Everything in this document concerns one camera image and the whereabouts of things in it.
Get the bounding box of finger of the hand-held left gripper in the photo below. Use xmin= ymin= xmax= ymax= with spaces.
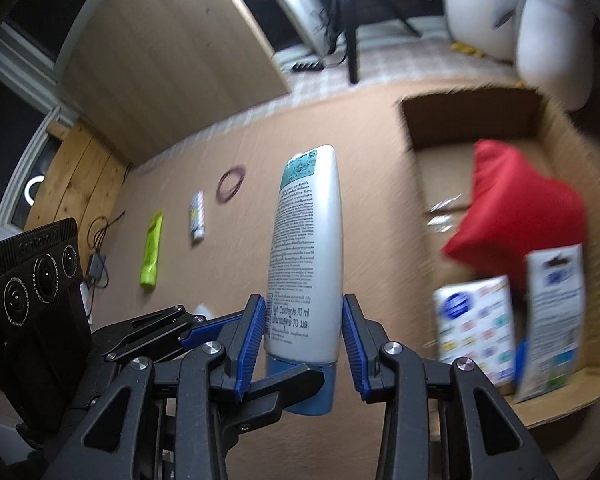
xmin=212 ymin=364 xmax=326 ymax=457
xmin=92 ymin=304 xmax=246 ymax=363

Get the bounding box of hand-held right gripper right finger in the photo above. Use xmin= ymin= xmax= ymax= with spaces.
xmin=341 ymin=293 xmax=561 ymax=480

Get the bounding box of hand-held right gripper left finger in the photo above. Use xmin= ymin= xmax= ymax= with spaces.
xmin=42 ymin=294 xmax=267 ymax=480

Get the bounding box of yellow-green tube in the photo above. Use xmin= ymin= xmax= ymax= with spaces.
xmin=139 ymin=211 xmax=165 ymax=289

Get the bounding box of white tube with blue cap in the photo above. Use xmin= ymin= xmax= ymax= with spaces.
xmin=264 ymin=144 xmax=343 ymax=417

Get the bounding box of small white tube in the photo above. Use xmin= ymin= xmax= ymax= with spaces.
xmin=190 ymin=191 xmax=206 ymax=245

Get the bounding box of white dotted packet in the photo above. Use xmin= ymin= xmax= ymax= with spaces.
xmin=432 ymin=274 xmax=518 ymax=396

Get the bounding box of brown hair tie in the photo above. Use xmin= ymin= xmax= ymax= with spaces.
xmin=216 ymin=166 xmax=247 ymax=204

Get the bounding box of blue-white product box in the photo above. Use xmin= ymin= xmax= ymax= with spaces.
xmin=514 ymin=244 xmax=586 ymax=403

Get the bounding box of red fabric pouch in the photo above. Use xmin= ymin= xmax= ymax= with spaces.
xmin=442 ymin=140 xmax=588 ymax=293

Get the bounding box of cardboard box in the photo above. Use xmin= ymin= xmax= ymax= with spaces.
xmin=396 ymin=85 xmax=600 ymax=431

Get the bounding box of wooden plank panel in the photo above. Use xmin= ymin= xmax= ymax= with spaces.
xmin=24 ymin=120 xmax=133 ymax=241

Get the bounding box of wooden board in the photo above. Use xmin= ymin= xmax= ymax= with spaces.
xmin=55 ymin=0 xmax=293 ymax=161

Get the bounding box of black tripod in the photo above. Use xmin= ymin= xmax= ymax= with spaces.
xmin=325 ymin=0 xmax=423 ymax=85

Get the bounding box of large penguin plush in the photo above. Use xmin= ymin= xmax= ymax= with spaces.
xmin=422 ymin=0 xmax=523 ymax=63

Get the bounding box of small penguin plush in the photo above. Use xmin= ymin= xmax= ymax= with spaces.
xmin=492 ymin=0 xmax=598 ymax=111

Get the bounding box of white window frame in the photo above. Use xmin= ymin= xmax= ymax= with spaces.
xmin=0 ymin=20 xmax=81 ymax=231

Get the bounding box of black power cable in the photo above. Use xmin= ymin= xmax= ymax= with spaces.
xmin=316 ymin=0 xmax=348 ymax=68

